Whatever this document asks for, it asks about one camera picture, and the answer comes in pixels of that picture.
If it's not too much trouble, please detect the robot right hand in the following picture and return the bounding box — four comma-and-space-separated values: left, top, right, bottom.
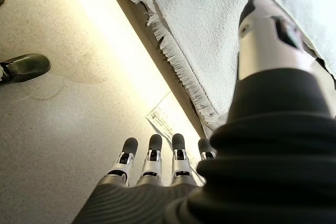
72, 0, 336, 224

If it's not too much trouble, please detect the white duvet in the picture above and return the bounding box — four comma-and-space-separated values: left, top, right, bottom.
236, 0, 336, 77

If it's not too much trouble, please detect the white fringed textured blanket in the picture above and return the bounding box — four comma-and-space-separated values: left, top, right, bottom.
111, 0, 266, 130

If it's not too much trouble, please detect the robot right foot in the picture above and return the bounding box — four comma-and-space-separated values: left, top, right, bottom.
0, 52, 52, 86

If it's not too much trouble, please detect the robot right leg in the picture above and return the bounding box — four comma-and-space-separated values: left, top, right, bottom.
0, 61, 11, 83

